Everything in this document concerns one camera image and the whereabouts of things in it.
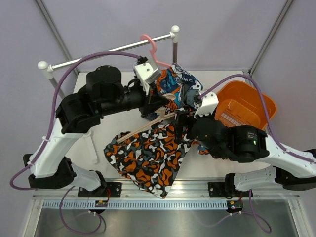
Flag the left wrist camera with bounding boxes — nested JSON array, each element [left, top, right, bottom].
[[133, 59, 161, 87]]

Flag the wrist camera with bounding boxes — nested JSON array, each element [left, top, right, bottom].
[[133, 59, 161, 87], [194, 92, 219, 119]]

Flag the pink plastic hanger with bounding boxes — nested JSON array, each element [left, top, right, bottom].
[[140, 34, 171, 68]]

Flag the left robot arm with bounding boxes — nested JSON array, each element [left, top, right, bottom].
[[23, 65, 169, 197]]

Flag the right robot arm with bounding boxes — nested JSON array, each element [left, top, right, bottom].
[[175, 111, 316, 196]]

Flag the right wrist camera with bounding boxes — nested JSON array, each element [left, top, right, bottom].
[[194, 92, 219, 119]]

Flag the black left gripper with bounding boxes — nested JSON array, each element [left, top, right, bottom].
[[97, 80, 170, 119]]

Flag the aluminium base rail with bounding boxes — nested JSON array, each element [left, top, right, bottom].
[[32, 179, 300, 210]]

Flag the orange black camouflage shorts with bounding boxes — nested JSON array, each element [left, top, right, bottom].
[[103, 124, 196, 199]]

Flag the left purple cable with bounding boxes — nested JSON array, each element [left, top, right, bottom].
[[9, 51, 149, 191]]

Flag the purple cable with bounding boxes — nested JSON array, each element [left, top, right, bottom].
[[9, 51, 149, 191], [197, 74, 316, 163]]

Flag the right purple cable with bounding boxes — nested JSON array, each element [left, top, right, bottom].
[[197, 74, 316, 163]]

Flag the orange plastic basket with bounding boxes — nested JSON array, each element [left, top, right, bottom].
[[215, 80, 267, 130]]

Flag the blue orange patterned shorts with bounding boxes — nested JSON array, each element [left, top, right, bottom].
[[155, 64, 203, 114]]

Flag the white clothes rack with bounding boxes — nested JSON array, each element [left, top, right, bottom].
[[37, 25, 180, 165]]

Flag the beige wooden hanger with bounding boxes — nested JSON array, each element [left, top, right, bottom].
[[117, 107, 175, 143]]

